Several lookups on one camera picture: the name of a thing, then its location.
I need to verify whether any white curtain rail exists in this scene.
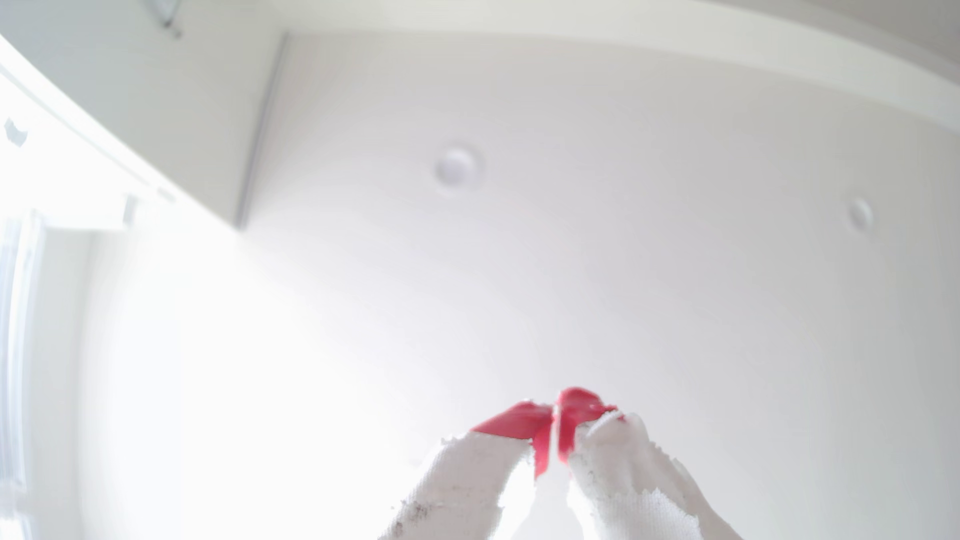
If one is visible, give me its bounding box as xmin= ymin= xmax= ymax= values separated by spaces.
xmin=0 ymin=37 xmax=177 ymax=232

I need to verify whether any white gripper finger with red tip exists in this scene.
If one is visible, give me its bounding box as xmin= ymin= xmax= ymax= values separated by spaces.
xmin=378 ymin=401 xmax=556 ymax=540
xmin=556 ymin=387 xmax=745 ymax=540

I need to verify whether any white sheer curtain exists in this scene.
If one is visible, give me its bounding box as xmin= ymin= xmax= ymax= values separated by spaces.
xmin=0 ymin=213 xmax=46 ymax=540

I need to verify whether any grey ceiling fixture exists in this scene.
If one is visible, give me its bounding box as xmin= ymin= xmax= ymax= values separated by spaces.
xmin=146 ymin=0 xmax=185 ymax=39

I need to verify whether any small round ceiling light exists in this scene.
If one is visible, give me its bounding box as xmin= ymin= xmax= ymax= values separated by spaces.
xmin=846 ymin=196 xmax=876 ymax=234

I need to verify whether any round white ceiling light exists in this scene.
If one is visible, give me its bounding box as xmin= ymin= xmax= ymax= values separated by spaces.
xmin=433 ymin=144 xmax=483 ymax=192

